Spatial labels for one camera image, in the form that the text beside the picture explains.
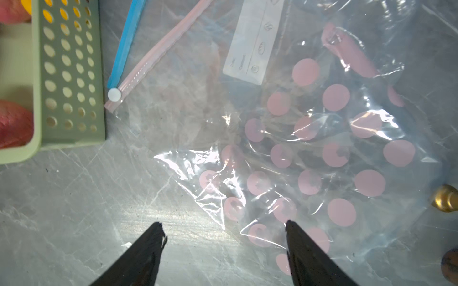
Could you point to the light green perforated basket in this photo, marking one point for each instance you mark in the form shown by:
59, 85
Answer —
53, 67

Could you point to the clear bag with pink dots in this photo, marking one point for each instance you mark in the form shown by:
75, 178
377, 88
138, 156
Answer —
270, 111

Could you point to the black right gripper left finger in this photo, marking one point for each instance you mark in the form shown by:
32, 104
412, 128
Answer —
139, 265

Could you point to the small brass weight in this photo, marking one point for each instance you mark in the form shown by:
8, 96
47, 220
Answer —
445, 199

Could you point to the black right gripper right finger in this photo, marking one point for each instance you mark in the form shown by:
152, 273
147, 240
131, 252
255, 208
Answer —
309, 264

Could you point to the blue zip bag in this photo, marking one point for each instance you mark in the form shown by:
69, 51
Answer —
128, 34

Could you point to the pink peach centre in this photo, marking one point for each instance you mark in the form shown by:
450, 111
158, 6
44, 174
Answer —
13, 12

